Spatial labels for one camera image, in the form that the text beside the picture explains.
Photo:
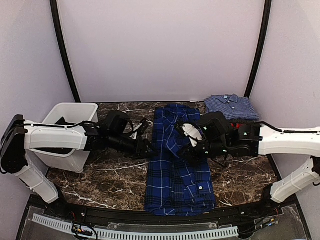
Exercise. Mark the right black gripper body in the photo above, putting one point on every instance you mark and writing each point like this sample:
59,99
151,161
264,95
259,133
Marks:
216,148

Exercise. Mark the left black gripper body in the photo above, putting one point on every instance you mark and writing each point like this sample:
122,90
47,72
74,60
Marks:
123,146

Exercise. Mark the dark blue plaid shirt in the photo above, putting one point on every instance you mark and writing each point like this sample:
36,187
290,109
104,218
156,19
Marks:
174,187

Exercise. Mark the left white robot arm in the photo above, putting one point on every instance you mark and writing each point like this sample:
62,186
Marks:
87,136

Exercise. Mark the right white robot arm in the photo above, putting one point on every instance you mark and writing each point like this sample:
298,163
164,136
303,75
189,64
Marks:
259,139

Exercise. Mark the red black folded shirt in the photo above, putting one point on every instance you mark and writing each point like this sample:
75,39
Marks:
237,123

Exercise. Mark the light blue checked folded shirt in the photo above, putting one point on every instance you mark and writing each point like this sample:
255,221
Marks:
232,106

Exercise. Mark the white plastic bin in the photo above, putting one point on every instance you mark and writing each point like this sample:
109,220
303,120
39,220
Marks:
62,158

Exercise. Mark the black garment in bin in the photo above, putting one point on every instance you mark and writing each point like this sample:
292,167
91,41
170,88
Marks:
62,121

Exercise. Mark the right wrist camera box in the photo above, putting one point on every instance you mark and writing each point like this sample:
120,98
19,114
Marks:
210,127

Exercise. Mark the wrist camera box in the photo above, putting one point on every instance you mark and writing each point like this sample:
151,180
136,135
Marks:
210,127
120,124

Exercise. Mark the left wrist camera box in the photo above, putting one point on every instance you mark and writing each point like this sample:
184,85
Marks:
120,124

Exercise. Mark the white slotted cable duct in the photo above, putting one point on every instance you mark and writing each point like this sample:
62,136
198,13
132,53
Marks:
119,231

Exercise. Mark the black front rail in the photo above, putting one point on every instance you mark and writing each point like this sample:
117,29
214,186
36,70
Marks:
242,214

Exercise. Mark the right black frame post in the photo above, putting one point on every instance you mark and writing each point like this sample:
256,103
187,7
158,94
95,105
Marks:
259,48

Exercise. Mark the black frame post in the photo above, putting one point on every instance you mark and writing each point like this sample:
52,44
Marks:
259,48
63,50

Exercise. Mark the left black frame post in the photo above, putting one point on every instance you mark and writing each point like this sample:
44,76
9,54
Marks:
63,50

